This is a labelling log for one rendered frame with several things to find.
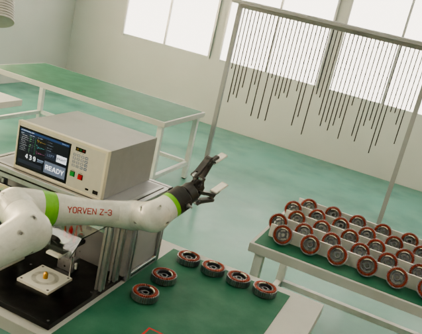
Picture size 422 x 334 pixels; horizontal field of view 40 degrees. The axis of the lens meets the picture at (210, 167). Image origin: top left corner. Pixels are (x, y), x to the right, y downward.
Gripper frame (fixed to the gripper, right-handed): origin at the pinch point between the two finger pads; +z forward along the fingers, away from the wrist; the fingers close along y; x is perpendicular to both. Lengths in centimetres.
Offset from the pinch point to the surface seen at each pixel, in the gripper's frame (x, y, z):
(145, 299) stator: 10, -48, -36
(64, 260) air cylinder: 44, -40, -49
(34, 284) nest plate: 38, -36, -66
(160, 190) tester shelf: 35.5, -27.0, -2.1
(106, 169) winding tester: 35.8, -2.2, -27.0
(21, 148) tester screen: 74, -2, -41
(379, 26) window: 226, -179, 547
